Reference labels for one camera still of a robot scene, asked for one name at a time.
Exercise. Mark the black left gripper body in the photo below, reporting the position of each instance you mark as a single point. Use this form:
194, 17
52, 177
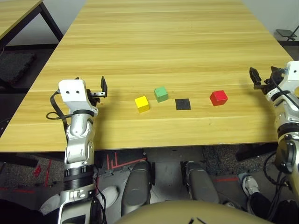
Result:
94, 94

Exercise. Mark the black floor stand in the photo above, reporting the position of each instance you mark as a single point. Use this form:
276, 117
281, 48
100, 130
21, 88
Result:
286, 33

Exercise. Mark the tan robot torso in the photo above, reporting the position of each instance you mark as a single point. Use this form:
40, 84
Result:
187, 213

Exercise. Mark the black table frame bar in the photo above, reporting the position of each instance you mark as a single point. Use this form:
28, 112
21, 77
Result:
254, 152
17, 159

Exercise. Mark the yellow wooden block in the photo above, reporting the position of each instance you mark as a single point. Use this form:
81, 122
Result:
142, 103

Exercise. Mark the dark speckled floor mat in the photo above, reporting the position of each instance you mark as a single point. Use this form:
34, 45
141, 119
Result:
222, 158
21, 175

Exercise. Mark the white sneaker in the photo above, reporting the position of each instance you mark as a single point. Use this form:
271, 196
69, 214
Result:
230, 205
250, 185

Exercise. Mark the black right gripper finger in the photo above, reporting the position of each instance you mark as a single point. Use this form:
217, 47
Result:
275, 69
255, 77

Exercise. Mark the red wooden block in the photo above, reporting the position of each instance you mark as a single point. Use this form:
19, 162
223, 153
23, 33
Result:
218, 98

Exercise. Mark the grey robot leg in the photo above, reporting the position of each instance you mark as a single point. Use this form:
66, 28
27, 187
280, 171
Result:
136, 186
201, 184

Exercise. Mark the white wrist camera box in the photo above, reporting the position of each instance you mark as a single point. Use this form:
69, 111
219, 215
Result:
292, 71
72, 92

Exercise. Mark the black foam cushion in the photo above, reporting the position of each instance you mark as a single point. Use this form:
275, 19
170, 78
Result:
15, 66

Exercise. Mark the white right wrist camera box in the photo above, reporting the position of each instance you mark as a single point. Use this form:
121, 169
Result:
292, 71

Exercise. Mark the grey left robot leg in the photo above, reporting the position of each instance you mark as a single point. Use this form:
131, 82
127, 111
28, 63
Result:
136, 186

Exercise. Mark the wooden side table black frame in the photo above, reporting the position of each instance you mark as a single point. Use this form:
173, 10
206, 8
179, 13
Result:
14, 14

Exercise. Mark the grey right robot leg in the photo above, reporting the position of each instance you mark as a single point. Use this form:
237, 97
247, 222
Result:
201, 184

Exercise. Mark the black trouser leg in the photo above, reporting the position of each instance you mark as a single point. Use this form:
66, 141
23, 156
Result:
260, 205

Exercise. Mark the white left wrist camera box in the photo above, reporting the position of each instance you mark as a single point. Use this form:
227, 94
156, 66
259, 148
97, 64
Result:
72, 92

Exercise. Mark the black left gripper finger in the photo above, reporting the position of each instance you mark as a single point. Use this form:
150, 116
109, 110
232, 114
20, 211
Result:
104, 87

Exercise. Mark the green wooden block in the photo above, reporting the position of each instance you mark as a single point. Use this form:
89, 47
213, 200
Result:
161, 93

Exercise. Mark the black square pad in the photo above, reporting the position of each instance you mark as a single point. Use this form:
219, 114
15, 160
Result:
182, 104

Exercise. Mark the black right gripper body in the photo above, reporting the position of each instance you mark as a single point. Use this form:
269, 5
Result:
268, 85

